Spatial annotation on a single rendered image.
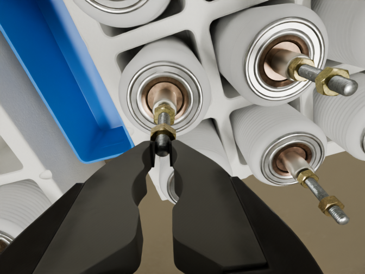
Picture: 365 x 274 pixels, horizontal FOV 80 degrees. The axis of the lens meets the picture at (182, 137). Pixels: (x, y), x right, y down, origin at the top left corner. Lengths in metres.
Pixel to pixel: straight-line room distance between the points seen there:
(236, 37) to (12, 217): 0.37
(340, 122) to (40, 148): 0.42
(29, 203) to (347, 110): 0.46
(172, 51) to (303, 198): 0.63
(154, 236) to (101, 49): 0.60
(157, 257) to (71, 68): 0.64
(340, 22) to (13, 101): 0.41
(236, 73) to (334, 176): 0.57
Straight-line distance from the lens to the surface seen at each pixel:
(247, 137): 0.29
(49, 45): 0.48
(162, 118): 0.17
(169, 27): 0.28
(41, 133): 0.42
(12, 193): 0.43
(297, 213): 0.80
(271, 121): 0.28
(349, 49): 0.29
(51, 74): 0.45
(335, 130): 0.34
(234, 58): 0.23
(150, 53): 0.22
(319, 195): 0.25
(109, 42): 0.29
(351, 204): 0.87
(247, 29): 0.23
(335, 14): 0.30
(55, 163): 0.43
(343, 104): 0.34
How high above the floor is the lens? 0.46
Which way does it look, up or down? 61 degrees down
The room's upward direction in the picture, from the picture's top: 174 degrees clockwise
